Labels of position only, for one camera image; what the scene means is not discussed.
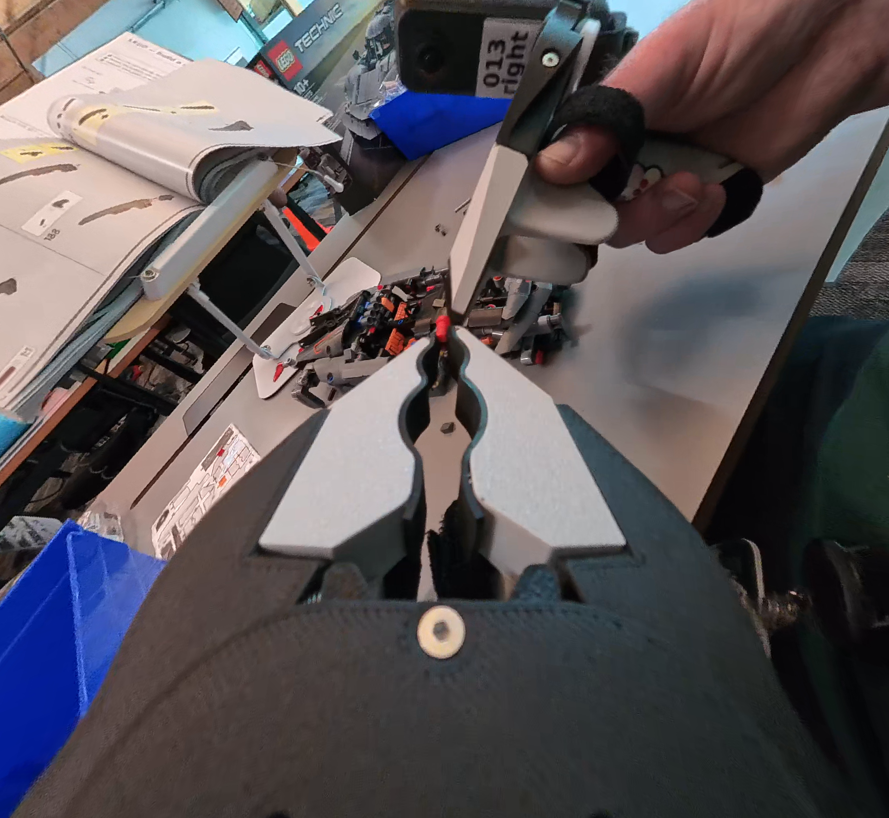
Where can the grey black lego spaceship model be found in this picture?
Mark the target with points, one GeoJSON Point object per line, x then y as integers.
{"type": "Point", "coordinates": [389, 325]}

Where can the red lego pin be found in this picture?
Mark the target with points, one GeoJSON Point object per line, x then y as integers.
{"type": "Point", "coordinates": [442, 328]}

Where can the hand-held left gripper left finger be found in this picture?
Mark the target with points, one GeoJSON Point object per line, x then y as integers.
{"type": "Point", "coordinates": [333, 478]}

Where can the lego instruction booklet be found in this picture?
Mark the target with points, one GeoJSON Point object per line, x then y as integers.
{"type": "Point", "coordinates": [69, 241]}

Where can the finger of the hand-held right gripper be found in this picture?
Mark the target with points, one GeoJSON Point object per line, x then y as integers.
{"type": "Point", "coordinates": [486, 221]}

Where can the lego set box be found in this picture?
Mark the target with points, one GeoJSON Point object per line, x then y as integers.
{"type": "Point", "coordinates": [326, 33]}

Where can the grey lego wing piece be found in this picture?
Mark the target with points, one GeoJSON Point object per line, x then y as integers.
{"type": "Point", "coordinates": [441, 366]}

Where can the blue plastic parts bin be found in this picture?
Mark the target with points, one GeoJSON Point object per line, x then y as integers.
{"type": "Point", "coordinates": [55, 623]}

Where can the lego sticker sheet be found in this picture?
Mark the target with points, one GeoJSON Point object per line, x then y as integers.
{"type": "Point", "coordinates": [208, 485]}

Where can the blue storage bin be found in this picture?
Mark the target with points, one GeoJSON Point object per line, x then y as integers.
{"type": "Point", "coordinates": [430, 127]}

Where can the person's right hand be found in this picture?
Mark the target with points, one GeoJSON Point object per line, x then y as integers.
{"type": "Point", "coordinates": [764, 68]}

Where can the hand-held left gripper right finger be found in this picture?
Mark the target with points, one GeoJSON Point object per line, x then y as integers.
{"type": "Point", "coordinates": [542, 478]}

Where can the silver book stand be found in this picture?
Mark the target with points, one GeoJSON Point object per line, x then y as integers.
{"type": "Point", "coordinates": [201, 235]}

